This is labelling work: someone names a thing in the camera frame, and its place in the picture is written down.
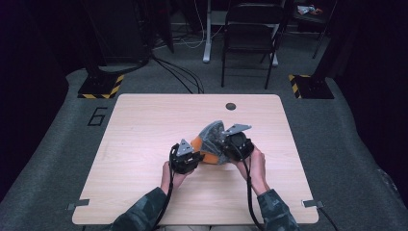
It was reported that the white cable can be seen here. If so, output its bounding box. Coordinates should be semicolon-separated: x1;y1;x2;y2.
172;0;225;50

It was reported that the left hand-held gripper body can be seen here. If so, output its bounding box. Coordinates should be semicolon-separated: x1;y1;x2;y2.
168;138;205;175

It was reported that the black floor cable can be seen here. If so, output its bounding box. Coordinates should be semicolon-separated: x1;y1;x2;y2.
152;56;206;94
152;57;195;94

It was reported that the black stand striped base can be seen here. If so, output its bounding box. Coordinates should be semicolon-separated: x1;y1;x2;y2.
77;72;125;100
288;74;336;100

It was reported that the dark curtain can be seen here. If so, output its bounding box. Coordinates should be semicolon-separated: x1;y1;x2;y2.
320;0;408;193
0;0;88;201

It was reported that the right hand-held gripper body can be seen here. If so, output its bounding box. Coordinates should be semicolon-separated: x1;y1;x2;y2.
220;123;255;163

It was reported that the small colourful object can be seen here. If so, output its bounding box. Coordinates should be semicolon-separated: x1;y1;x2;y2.
296;4;323;16

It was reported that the white desk frame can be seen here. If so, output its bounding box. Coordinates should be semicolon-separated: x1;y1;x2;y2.
202;0;280;67

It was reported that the black folding chair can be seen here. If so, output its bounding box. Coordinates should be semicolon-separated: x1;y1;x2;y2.
220;2;287;90

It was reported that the dark side table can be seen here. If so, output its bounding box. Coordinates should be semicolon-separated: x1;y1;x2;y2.
288;0;339;61

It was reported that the left hand-held gripper cable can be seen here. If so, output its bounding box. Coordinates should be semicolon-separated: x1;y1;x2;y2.
153;143;181;231

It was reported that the right hand-held gripper cable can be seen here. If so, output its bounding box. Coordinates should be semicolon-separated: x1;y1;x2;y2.
236;144;265;231

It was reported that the black cable at bracket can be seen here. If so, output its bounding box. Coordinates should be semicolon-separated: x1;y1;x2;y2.
317;206;340;231

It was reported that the person's right hand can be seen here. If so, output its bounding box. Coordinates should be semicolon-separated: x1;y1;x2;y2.
235;145;270;197

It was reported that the grey table bracket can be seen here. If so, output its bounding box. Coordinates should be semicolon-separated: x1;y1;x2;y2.
301;199;325;209
66;198;90;212

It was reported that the black cabinet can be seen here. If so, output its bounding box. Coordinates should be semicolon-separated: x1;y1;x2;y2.
84;0;152;65

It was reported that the hand-held gripper cable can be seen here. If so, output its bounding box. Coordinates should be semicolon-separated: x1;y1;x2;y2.
153;143;181;231
236;144;265;231

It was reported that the person's left hand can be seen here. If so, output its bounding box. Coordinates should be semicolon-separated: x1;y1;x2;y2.
160;161;193;195

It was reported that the grey fleece pillowcase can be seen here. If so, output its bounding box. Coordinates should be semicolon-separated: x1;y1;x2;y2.
197;119;233;167

